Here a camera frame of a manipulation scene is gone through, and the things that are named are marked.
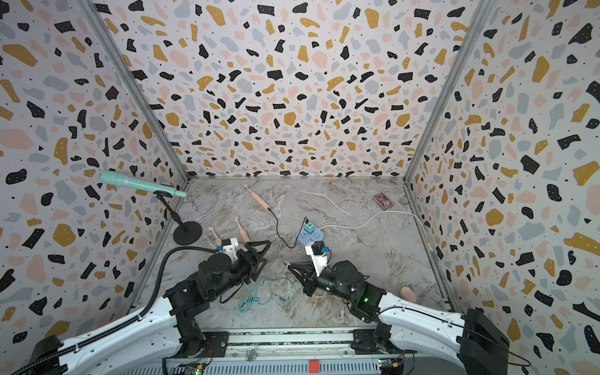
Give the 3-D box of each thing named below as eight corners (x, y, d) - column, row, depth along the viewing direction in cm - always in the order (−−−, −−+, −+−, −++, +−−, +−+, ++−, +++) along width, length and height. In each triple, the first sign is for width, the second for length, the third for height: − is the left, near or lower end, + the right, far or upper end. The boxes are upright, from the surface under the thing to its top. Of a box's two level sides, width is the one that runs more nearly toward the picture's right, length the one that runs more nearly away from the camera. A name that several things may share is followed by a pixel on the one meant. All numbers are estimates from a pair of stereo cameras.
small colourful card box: (383, 210, 113) (385, 207, 111) (372, 198, 118) (373, 195, 116) (392, 206, 115) (393, 203, 113) (380, 194, 119) (381, 191, 118)
